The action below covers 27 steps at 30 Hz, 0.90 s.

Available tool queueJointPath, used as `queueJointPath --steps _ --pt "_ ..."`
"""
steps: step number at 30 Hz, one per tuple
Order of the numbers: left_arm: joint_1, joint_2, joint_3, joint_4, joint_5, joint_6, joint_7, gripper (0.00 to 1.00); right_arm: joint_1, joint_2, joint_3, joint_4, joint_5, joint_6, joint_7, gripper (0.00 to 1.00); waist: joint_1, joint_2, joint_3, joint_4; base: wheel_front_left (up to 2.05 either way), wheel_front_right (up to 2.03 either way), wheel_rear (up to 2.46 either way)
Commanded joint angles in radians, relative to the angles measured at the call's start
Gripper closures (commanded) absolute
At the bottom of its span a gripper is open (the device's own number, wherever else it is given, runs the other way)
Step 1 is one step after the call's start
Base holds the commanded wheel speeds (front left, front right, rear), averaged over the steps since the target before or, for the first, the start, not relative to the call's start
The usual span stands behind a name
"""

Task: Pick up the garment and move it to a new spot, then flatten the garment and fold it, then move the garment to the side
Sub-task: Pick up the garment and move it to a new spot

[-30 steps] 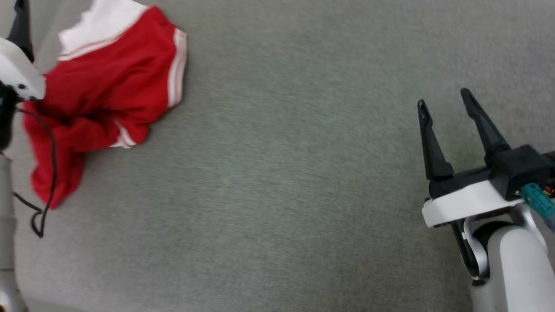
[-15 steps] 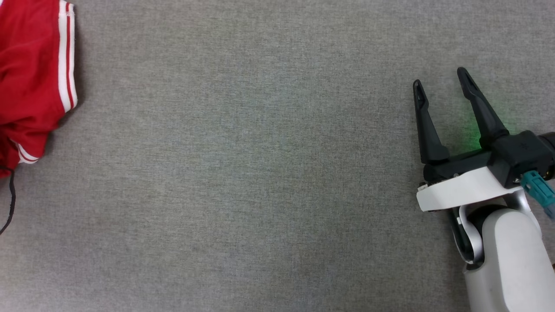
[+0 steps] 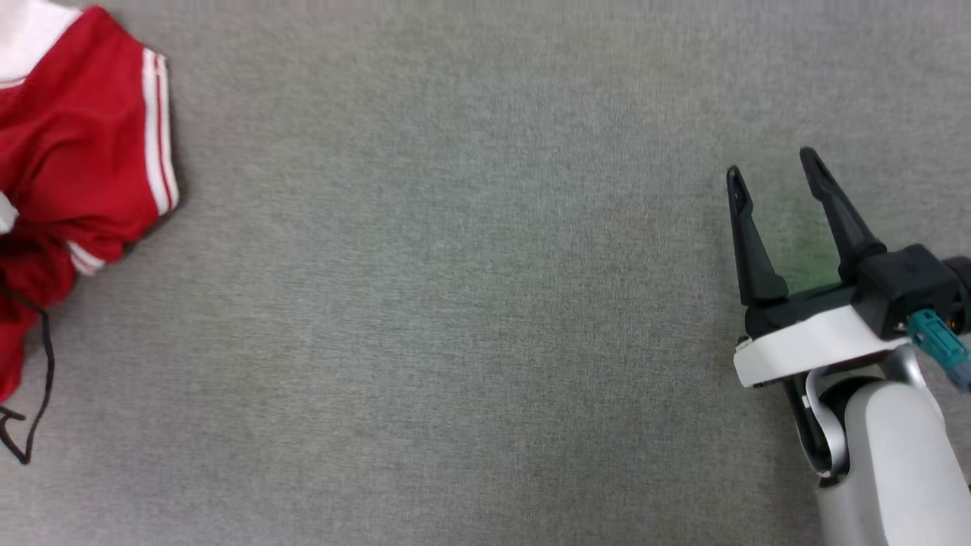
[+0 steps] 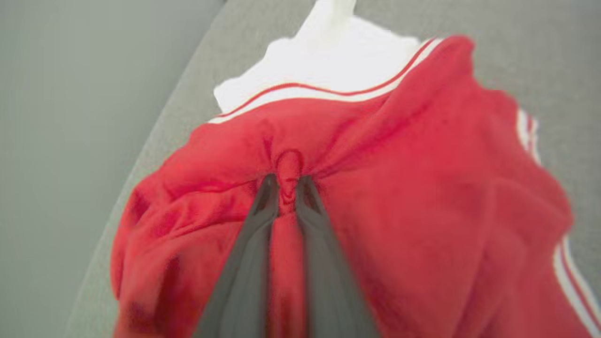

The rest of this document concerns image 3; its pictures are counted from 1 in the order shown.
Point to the red white-trimmed garment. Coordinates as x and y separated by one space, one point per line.
72 144

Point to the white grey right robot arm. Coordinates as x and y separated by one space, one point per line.
895 462

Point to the right gripper black-white body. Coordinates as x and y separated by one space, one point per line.
812 337

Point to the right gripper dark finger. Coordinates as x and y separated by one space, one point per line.
752 258
842 212

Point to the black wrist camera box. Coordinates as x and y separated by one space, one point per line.
906 284

